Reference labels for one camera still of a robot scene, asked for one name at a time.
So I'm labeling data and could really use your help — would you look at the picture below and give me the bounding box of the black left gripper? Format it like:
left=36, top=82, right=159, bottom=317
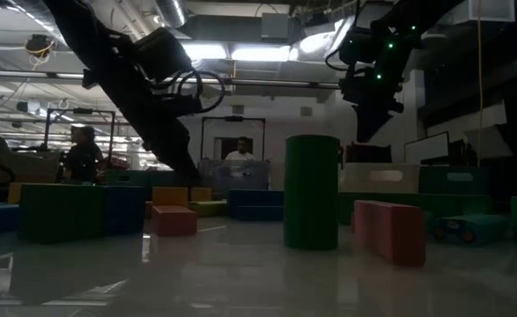
left=81, top=43, right=203, bottom=183

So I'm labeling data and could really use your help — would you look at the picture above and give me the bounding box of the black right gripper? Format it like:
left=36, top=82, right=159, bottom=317
left=340, top=32, right=418, bottom=144

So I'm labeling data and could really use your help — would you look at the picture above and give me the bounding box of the blue plastic bin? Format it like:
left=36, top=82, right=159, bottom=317
left=146, top=169, right=200, bottom=189

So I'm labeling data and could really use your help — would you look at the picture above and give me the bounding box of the black monitor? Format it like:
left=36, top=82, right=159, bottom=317
left=343, top=142, right=394, bottom=165

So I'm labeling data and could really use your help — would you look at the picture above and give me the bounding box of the yellow cube block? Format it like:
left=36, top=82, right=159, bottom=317
left=151, top=186, right=190, bottom=209

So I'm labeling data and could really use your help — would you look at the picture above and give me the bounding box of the yellow rectangular block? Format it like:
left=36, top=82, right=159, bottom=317
left=189, top=187, right=213, bottom=203

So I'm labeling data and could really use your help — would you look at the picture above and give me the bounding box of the teal plastic bin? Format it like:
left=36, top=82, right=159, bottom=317
left=103, top=169, right=150, bottom=188

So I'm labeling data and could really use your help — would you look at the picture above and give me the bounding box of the white board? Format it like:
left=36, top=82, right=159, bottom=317
left=403, top=130, right=451, bottom=166

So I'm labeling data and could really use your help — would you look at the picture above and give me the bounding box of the grey plastic bin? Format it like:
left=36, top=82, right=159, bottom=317
left=197, top=158, right=272, bottom=198

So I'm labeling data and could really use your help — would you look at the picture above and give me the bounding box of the lime green block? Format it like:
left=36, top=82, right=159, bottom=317
left=188, top=200, right=229, bottom=218

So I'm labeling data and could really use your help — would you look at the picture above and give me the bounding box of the person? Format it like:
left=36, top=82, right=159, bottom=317
left=63, top=125, right=106, bottom=184
left=224, top=136, right=256, bottom=162

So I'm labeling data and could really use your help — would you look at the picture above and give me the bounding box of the green cylinder block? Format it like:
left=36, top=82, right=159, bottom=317
left=283, top=134, right=341, bottom=252

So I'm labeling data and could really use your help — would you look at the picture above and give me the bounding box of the ceiling pipe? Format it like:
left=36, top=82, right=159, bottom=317
left=0, top=69, right=342, bottom=90

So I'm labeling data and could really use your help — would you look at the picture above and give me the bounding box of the green plastic bin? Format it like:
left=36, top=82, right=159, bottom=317
left=417, top=166, right=491, bottom=197

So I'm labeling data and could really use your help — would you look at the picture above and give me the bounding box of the ceiling light panel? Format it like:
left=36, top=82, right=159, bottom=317
left=181, top=42, right=293, bottom=63

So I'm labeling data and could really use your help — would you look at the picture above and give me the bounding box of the grey ceiling box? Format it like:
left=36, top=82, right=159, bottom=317
left=260, top=11, right=290, bottom=41

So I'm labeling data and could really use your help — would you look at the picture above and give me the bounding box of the teal block with print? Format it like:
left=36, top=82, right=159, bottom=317
left=432, top=213, right=511, bottom=247

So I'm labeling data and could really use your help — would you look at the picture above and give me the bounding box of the beige chair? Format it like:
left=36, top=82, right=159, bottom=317
left=0, top=133, right=62, bottom=188

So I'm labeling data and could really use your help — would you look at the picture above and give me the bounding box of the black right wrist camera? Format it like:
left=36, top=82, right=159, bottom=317
left=339, top=26, right=376, bottom=66

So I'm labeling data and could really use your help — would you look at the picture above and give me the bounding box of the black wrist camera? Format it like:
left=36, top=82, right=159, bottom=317
left=339, top=26, right=376, bottom=66
left=133, top=26, right=194, bottom=85

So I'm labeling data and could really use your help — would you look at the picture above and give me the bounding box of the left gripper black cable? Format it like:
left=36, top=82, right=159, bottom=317
left=177, top=69, right=227, bottom=114

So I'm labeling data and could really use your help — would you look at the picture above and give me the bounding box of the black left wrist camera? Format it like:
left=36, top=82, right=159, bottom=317
left=133, top=26, right=194, bottom=85

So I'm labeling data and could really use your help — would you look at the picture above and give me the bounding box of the silver air duct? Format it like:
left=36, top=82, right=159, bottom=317
left=151, top=0, right=188, bottom=30

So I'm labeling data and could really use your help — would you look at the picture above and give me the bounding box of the ceiling cable reel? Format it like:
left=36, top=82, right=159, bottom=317
left=23, top=33, right=57, bottom=61

